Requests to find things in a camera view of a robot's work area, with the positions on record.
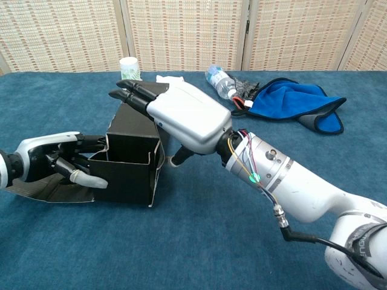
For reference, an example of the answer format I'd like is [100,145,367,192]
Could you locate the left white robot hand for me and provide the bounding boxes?
[15,130,109,190]

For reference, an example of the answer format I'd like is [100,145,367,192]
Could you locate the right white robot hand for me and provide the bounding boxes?
[108,79,233,168]

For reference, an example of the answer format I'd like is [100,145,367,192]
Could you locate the black cardboard box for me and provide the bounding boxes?
[5,81,170,208]

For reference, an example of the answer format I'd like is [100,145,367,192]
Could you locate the blue carpeted table surface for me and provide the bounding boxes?
[0,69,387,290]

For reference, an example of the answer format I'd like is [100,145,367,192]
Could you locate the white tissue packet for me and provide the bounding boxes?
[155,74,186,87]

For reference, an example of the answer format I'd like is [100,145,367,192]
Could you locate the clear plastic water bottle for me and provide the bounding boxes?
[204,64,239,100]

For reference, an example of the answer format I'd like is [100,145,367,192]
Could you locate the grey knit work gloves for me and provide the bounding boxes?
[228,74,261,109]

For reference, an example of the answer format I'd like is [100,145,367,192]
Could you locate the white paper cup green print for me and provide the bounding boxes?
[119,56,141,82]

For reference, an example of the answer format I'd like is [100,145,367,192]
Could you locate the beige woven folding screen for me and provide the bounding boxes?
[0,0,387,75]

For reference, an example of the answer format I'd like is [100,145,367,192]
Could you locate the blue microfibre cloth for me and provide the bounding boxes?
[231,77,347,135]

